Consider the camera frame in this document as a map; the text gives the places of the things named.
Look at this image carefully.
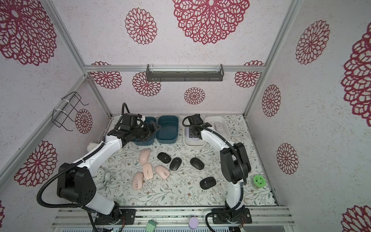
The floral table mat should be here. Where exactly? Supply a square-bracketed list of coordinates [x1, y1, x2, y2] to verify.
[89, 114, 277, 207]

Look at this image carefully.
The pink mouse right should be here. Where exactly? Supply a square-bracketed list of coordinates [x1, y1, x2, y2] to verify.
[155, 165, 170, 179]

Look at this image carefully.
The right white storage box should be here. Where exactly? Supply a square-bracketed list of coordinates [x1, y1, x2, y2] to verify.
[205, 116, 231, 140]

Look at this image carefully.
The purple round cap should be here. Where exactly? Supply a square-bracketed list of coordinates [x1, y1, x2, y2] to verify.
[188, 217, 199, 230]

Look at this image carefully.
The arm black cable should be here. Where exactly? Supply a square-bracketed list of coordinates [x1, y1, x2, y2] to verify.
[36, 141, 105, 232]
[182, 115, 247, 232]

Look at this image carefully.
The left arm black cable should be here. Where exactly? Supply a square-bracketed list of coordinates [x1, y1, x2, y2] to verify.
[36, 141, 105, 232]

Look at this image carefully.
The pink mouse top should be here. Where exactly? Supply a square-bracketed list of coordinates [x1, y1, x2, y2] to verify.
[139, 148, 151, 165]

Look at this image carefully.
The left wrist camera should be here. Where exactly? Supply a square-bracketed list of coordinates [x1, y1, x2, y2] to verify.
[120, 113, 146, 130]

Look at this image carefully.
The black wire wall rack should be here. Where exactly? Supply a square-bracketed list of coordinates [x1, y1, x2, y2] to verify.
[51, 91, 88, 132]

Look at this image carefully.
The green round toy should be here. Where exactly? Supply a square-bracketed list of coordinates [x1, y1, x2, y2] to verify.
[252, 175, 266, 189]

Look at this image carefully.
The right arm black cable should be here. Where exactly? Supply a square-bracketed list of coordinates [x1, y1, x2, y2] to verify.
[182, 115, 247, 232]

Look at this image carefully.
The left white storage box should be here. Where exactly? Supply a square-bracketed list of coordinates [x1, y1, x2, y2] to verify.
[183, 126, 206, 150]

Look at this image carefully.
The black mouse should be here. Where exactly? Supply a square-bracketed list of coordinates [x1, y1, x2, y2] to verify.
[190, 157, 204, 170]
[200, 177, 216, 190]
[157, 152, 172, 164]
[169, 157, 182, 172]

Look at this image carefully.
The pink mouse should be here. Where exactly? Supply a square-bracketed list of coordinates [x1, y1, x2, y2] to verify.
[143, 163, 154, 180]
[155, 165, 170, 179]
[139, 148, 151, 165]
[132, 172, 144, 190]

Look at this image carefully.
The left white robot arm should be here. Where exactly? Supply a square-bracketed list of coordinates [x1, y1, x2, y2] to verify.
[57, 121, 161, 215]

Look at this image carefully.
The white mouse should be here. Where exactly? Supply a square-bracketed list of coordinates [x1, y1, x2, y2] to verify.
[214, 121, 224, 131]

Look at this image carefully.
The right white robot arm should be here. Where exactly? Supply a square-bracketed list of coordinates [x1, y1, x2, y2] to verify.
[189, 125, 251, 210]

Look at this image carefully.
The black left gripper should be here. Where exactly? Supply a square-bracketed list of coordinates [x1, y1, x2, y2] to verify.
[131, 120, 162, 143]

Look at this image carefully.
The green connector block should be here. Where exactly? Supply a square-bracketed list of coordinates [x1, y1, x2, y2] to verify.
[146, 220, 157, 232]

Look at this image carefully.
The white plush dog toy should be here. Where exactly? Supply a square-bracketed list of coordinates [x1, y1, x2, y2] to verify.
[87, 142, 100, 152]

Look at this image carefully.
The pink mouse bottom left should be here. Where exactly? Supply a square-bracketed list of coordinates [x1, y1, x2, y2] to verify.
[132, 172, 144, 190]

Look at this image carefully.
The teal storage box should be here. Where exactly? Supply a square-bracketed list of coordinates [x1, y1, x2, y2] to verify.
[156, 116, 179, 144]
[134, 117, 157, 146]

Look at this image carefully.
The pink mouse middle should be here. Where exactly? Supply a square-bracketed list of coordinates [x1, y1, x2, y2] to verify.
[143, 163, 154, 180]

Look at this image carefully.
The white storage box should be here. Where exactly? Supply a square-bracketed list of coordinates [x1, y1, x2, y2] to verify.
[183, 126, 206, 150]
[205, 116, 231, 140]

